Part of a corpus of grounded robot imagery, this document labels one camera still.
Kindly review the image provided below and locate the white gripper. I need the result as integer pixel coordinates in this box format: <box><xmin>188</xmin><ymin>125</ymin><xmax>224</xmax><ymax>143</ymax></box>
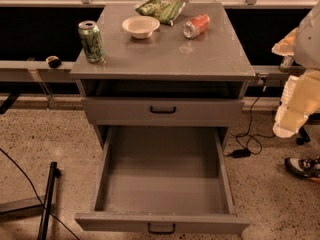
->
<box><xmin>271</xmin><ymin>28</ymin><xmax>320</xmax><ymax>138</ymax></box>

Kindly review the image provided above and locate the red coke can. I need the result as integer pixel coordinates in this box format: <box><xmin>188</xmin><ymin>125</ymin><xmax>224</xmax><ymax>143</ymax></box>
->
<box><xmin>183</xmin><ymin>14</ymin><xmax>210</xmax><ymax>39</ymax></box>

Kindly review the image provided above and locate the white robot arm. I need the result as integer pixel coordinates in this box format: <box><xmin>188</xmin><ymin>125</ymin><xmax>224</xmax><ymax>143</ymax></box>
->
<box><xmin>272</xmin><ymin>2</ymin><xmax>320</xmax><ymax>138</ymax></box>

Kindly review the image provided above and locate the grey metal drawer cabinet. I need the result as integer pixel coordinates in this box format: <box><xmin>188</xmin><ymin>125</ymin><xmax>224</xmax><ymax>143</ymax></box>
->
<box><xmin>71</xmin><ymin>2</ymin><xmax>255</xmax><ymax>144</ymax></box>

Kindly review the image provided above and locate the open grey middle drawer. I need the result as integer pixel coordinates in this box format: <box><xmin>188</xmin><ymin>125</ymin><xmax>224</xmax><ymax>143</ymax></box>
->
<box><xmin>75</xmin><ymin>126</ymin><xmax>250</xmax><ymax>235</ymax></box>

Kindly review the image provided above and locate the green soda can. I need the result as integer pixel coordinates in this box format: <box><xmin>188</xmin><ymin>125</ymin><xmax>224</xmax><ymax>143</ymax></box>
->
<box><xmin>78</xmin><ymin>20</ymin><xmax>105</xmax><ymax>63</ymax></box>

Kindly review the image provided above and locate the closed grey top drawer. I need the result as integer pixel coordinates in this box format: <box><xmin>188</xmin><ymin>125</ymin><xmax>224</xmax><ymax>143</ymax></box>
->
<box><xmin>82</xmin><ymin>97</ymin><xmax>244</xmax><ymax>127</ymax></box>

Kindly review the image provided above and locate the small clear bottle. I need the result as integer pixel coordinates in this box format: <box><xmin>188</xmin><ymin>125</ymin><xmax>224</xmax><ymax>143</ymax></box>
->
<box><xmin>279</xmin><ymin>55</ymin><xmax>294</xmax><ymax>72</ymax></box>

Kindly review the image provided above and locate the black wheeled stand leg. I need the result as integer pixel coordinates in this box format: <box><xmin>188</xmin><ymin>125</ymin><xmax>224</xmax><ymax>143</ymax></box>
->
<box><xmin>296</xmin><ymin>113</ymin><xmax>320</xmax><ymax>145</ymax></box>

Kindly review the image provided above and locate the person's sneaker shoe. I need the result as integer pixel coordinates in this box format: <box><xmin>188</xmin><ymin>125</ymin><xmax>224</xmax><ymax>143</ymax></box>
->
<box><xmin>285</xmin><ymin>157</ymin><xmax>320</xmax><ymax>178</ymax></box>

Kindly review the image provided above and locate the green chip bag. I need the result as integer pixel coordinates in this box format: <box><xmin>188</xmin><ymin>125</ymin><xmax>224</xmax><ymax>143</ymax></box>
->
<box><xmin>135</xmin><ymin>0</ymin><xmax>186</xmax><ymax>26</ymax></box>

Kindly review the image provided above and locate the white paper bowl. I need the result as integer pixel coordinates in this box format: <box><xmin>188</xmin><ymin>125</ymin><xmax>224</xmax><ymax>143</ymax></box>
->
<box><xmin>122</xmin><ymin>16</ymin><xmax>160</xmax><ymax>39</ymax></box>

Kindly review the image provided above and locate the black round tape measure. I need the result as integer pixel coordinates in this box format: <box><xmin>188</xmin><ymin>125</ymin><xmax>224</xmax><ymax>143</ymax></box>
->
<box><xmin>46</xmin><ymin>56</ymin><xmax>62</xmax><ymax>68</ymax></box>

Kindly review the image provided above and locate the black stand leg left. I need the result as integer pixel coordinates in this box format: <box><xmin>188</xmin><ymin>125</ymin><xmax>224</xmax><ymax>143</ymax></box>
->
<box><xmin>0</xmin><ymin>162</ymin><xmax>60</xmax><ymax>240</ymax></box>

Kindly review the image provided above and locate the black power adapter cable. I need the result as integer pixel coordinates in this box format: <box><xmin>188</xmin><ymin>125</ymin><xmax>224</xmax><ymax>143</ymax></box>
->
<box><xmin>226</xmin><ymin>83</ymin><xmax>277</xmax><ymax>159</ymax></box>

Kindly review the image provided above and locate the black floor cable left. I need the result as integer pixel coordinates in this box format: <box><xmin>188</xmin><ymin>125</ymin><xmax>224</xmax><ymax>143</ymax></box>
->
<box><xmin>0</xmin><ymin>147</ymin><xmax>81</xmax><ymax>240</ymax></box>

